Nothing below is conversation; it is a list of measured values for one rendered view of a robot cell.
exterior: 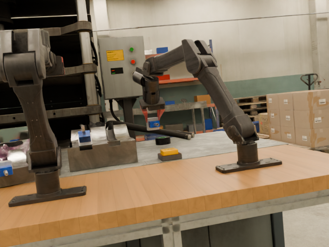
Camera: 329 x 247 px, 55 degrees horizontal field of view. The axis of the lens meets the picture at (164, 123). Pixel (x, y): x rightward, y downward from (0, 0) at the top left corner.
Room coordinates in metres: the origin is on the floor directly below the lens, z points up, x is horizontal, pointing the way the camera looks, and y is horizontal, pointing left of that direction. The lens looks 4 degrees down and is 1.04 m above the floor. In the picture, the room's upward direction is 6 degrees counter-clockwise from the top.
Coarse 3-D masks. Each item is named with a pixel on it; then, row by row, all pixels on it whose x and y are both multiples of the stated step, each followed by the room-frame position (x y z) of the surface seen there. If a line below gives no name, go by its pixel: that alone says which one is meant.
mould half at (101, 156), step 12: (72, 132) 1.47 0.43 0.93; (96, 132) 1.47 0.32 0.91; (120, 132) 1.47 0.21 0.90; (72, 144) 1.36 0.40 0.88; (96, 144) 1.21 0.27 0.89; (132, 144) 1.23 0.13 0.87; (72, 156) 1.18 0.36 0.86; (84, 156) 1.19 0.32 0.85; (96, 156) 1.20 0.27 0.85; (108, 156) 1.21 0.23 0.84; (120, 156) 1.22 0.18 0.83; (132, 156) 1.23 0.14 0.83; (72, 168) 1.18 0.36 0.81; (84, 168) 1.19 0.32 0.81
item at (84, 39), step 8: (80, 0) 1.93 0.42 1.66; (80, 8) 1.92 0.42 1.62; (80, 16) 1.92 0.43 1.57; (80, 32) 1.93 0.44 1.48; (88, 32) 1.94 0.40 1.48; (80, 40) 1.93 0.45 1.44; (88, 40) 1.94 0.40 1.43; (88, 48) 1.93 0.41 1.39; (88, 56) 1.93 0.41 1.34; (88, 80) 1.92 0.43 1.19; (88, 88) 1.93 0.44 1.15; (88, 96) 1.93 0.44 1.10; (96, 96) 1.96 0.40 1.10; (88, 104) 1.93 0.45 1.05; (96, 120) 1.93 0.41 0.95
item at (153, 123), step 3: (156, 117) 1.39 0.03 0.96; (147, 120) 1.38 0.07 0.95; (150, 120) 1.38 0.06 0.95; (153, 120) 1.39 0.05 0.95; (156, 120) 1.39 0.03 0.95; (147, 123) 1.38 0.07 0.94; (150, 123) 1.34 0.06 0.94; (153, 123) 1.34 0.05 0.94; (156, 123) 1.29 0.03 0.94; (159, 123) 1.35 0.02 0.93; (147, 126) 1.39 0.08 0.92; (150, 126) 1.34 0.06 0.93; (153, 126) 1.34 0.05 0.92; (156, 126) 1.35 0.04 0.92; (159, 126) 1.35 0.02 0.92; (147, 129) 1.39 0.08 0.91; (150, 129) 1.38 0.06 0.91; (153, 129) 1.38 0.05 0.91; (156, 129) 1.39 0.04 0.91
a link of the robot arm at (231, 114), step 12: (204, 60) 1.06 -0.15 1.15; (204, 72) 1.05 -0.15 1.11; (216, 72) 1.07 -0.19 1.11; (204, 84) 1.06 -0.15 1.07; (216, 84) 1.03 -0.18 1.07; (216, 96) 1.03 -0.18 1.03; (228, 96) 1.02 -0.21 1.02; (228, 108) 0.99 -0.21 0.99; (240, 108) 1.01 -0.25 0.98; (228, 120) 0.99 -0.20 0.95; (240, 120) 0.97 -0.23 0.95; (240, 132) 0.96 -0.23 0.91; (252, 132) 0.99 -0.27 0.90
